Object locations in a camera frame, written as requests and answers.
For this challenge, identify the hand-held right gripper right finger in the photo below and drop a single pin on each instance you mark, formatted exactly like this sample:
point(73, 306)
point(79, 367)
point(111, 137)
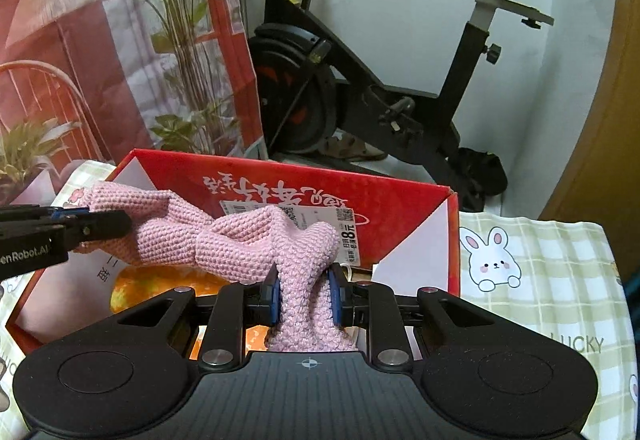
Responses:
point(336, 300)

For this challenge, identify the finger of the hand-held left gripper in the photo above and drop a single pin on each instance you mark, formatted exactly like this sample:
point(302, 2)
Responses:
point(100, 225)
point(72, 212)

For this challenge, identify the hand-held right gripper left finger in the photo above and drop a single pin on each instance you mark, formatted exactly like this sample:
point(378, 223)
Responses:
point(274, 300)

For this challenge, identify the pink knitted cloth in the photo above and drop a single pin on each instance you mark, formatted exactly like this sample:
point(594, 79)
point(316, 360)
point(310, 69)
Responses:
point(240, 245)

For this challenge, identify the red cardboard box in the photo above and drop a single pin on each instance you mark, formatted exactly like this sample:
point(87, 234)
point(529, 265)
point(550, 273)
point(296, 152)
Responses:
point(400, 215)

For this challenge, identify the brown sandal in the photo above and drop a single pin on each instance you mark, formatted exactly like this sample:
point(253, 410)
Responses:
point(350, 148)

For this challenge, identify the dark cloth bundle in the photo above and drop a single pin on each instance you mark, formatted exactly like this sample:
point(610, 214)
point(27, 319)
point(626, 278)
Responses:
point(482, 174)

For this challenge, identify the black exercise bike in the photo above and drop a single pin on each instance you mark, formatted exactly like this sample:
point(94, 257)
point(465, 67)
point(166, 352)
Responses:
point(300, 94)

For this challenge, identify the checked bunny print tablecloth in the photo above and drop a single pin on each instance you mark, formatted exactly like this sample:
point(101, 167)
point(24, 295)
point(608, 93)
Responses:
point(550, 270)

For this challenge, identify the blue pleated curtain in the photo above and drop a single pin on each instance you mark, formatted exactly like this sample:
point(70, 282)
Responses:
point(631, 285)

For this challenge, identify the wooden door panel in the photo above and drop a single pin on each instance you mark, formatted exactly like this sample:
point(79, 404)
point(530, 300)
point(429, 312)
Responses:
point(610, 119)

